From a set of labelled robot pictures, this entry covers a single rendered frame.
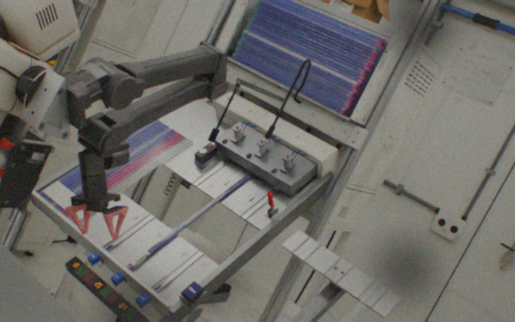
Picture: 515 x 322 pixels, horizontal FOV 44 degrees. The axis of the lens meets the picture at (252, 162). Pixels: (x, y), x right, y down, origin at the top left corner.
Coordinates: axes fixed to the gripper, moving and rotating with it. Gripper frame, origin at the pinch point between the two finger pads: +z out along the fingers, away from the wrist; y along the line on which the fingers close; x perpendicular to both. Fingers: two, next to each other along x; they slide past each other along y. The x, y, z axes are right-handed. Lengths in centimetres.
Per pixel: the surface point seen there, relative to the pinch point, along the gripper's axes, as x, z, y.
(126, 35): -136, -41, 109
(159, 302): -20.7, 27.1, 1.7
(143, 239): -34.8, 16.1, 18.2
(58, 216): -27, 10, 46
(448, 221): -212, 60, -27
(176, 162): -64, -1, 27
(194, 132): -78, -8, 29
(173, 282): -28.0, 24.2, 2.5
